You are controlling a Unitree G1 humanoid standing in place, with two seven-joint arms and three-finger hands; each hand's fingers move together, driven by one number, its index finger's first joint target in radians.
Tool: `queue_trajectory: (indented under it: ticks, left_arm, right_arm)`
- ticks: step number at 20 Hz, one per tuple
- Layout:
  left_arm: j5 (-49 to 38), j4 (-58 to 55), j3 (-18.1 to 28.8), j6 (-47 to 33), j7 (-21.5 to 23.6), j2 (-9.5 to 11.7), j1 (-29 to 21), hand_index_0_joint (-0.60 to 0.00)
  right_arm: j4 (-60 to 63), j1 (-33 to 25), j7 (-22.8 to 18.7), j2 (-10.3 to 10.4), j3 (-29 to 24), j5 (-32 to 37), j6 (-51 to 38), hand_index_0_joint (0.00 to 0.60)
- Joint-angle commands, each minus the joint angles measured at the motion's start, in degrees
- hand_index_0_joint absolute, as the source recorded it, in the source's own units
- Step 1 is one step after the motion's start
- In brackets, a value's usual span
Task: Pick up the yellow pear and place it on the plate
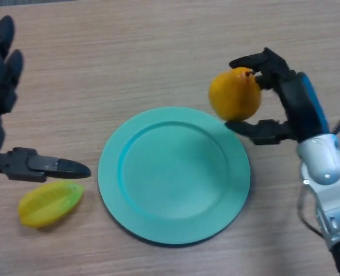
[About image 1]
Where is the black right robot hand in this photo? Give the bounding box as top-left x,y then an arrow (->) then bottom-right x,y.
225,47 -> 331,146

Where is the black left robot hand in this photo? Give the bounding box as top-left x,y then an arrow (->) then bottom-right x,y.
0,14 -> 92,187

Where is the yellow pear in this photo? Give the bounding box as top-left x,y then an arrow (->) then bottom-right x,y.
208,66 -> 262,121

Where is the green round plate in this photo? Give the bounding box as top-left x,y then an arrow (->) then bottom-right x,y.
97,106 -> 251,246

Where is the yellow starfruit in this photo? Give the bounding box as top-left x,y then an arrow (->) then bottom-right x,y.
17,180 -> 85,229

